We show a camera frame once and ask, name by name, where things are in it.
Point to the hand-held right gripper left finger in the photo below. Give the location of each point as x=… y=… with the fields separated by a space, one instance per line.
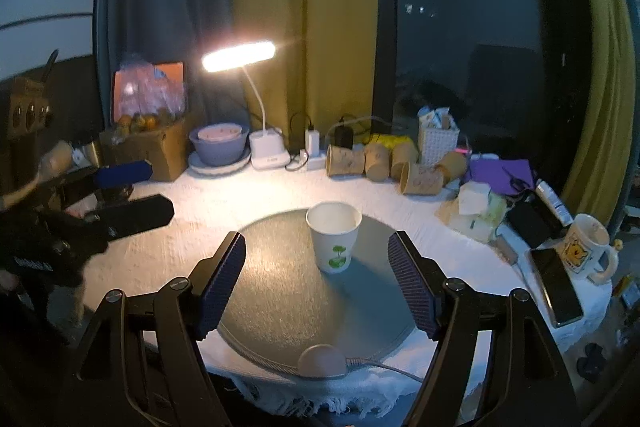
x=223 y=287

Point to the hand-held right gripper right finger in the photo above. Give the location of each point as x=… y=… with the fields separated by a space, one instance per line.
x=412 y=288

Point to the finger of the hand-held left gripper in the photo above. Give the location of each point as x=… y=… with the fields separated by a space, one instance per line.
x=125 y=173
x=142 y=212

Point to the white paper cup green print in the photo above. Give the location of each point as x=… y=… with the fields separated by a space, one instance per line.
x=334 y=237

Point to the brown paper cup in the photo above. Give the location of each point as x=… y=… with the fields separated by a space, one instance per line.
x=377 y=163
x=404 y=156
x=452 y=165
x=422 y=181
x=344 y=160

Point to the cardboard box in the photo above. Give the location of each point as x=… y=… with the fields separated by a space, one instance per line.
x=160 y=152

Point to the grey round mat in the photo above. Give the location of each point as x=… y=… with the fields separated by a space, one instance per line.
x=290 y=302

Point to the plastic bag of oranges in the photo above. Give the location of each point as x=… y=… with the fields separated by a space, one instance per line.
x=150 y=94

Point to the pale wet wipe packets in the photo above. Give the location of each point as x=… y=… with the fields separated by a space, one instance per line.
x=475 y=227

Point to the blue bowl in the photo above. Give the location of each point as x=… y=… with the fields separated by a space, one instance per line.
x=217 y=149

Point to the white plate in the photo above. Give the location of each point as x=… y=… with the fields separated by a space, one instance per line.
x=235 y=167

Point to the white tissue pack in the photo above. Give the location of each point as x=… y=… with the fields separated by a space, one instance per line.
x=473 y=199

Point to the pink round device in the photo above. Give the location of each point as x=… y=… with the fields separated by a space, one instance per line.
x=321 y=361

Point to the black wallet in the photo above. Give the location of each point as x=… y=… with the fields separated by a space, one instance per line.
x=532 y=221

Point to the purple cloth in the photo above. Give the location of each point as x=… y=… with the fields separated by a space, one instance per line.
x=492 y=174

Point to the black smartphone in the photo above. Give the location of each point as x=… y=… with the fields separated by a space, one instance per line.
x=556 y=287

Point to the white woven basket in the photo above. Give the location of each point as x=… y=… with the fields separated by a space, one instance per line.
x=437 y=144

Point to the yellow packet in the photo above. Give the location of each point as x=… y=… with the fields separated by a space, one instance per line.
x=389 y=141

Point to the white desk lamp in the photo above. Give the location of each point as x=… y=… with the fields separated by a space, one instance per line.
x=239 y=55

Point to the white tube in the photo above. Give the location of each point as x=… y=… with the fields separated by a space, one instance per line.
x=554 y=203

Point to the black charger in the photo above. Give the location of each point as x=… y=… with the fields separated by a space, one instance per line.
x=343 y=137

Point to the white charger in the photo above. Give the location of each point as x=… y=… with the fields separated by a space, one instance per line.
x=312 y=141

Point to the white mug bear print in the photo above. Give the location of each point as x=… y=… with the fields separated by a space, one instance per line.
x=582 y=249

